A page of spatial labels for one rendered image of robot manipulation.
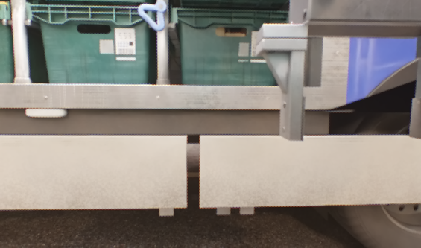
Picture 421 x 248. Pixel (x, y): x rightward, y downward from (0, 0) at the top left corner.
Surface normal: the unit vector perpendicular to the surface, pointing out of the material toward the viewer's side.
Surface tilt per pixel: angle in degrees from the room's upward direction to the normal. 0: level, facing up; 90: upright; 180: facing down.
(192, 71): 98
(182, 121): 90
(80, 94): 90
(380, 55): 90
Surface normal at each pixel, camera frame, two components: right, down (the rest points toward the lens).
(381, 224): 0.26, -0.10
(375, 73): 0.05, 0.08
